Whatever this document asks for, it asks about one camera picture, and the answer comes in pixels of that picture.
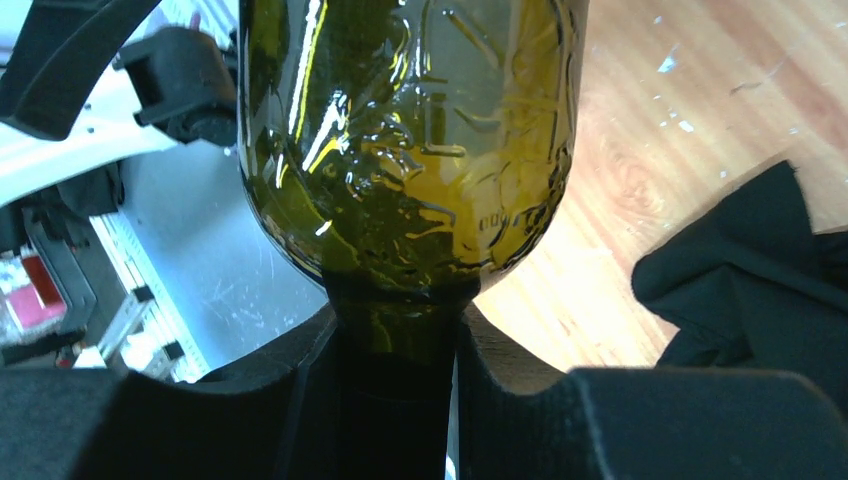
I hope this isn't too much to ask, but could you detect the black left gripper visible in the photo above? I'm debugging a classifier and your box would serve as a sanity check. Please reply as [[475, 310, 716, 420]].
[[1, 0, 238, 146]]

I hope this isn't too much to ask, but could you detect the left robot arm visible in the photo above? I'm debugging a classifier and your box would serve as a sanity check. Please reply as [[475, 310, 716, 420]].
[[1, 0, 238, 206]]

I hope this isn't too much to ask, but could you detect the dark green wine bottle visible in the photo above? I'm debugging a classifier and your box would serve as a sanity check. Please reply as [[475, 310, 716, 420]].
[[238, 1, 589, 479]]

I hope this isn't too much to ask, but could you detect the black cloth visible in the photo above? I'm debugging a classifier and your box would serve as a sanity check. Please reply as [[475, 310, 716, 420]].
[[631, 161, 847, 409]]

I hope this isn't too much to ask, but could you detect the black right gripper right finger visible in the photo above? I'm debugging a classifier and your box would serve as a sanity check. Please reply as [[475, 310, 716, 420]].
[[457, 307, 847, 479]]

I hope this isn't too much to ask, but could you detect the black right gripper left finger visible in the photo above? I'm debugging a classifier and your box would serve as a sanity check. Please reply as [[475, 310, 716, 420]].
[[1, 307, 338, 479]]

